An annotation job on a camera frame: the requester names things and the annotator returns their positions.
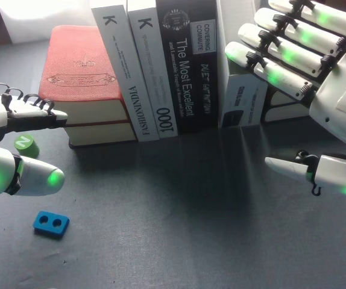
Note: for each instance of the white background panel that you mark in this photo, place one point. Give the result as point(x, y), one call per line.
point(25, 18)

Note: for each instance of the black COVERING COMMUTE book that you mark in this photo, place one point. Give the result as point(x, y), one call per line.
point(206, 75)

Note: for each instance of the black The Most Excellent book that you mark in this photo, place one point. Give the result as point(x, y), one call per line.
point(179, 75)

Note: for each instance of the red embossed book stack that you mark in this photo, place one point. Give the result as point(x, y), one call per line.
point(76, 66)

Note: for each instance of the grey table cloth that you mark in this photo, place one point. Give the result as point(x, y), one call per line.
point(161, 210)

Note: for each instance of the blue two-hole block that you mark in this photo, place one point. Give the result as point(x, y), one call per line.
point(51, 225)

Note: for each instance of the white K 1000 book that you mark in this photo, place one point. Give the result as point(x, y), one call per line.
point(152, 75)

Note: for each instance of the green cylinder block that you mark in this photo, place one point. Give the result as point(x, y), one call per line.
point(25, 146)

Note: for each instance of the white K FASHIONINDIA book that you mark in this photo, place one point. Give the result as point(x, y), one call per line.
point(124, 78)

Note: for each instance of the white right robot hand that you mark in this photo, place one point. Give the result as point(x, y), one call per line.
point(335, 90)

